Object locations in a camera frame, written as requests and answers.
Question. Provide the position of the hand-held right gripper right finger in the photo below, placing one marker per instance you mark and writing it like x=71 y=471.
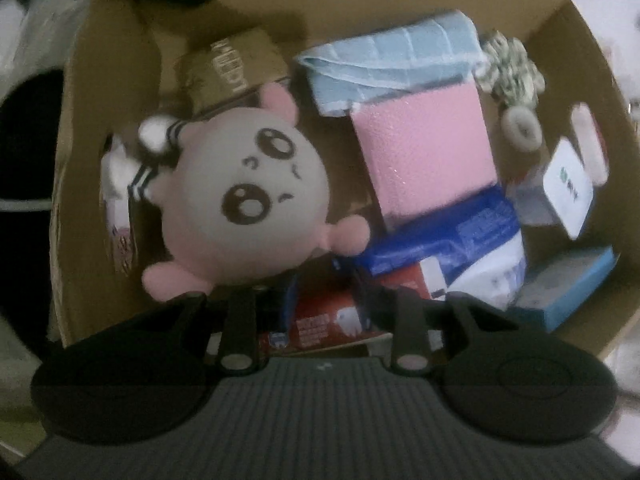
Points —
x=412 y=330

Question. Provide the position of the brown cardboard box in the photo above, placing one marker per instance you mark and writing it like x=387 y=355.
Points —
x=565 y=60

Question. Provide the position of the light blue towel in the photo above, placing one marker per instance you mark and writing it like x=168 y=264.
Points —
x=390 y=55

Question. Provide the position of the red pink wet wipes pack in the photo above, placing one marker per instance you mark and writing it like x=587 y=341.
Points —
x=325 y=320

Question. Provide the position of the white box green mark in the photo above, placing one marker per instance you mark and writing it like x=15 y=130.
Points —
x=567 y=190

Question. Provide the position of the blue white tissue pack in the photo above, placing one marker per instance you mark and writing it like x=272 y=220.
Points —
x=450 y=235

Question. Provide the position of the blue white carton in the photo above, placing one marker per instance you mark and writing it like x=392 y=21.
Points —
x=575 y=300

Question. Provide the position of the green white scrunchie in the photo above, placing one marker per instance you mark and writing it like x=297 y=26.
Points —
x=510 y=70

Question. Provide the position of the white tape roll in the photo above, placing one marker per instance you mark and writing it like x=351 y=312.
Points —
x=507 y=122

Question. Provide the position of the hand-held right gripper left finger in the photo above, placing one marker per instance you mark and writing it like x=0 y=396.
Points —
x=240 y=330

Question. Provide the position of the white pink printed packet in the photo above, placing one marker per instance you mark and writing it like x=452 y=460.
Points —
x=120 y=200

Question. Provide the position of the pink round plush toy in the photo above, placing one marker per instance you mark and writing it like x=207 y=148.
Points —
x=250 y=185

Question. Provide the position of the pink white oval pad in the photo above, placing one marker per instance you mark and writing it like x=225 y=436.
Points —
x=590 y=145

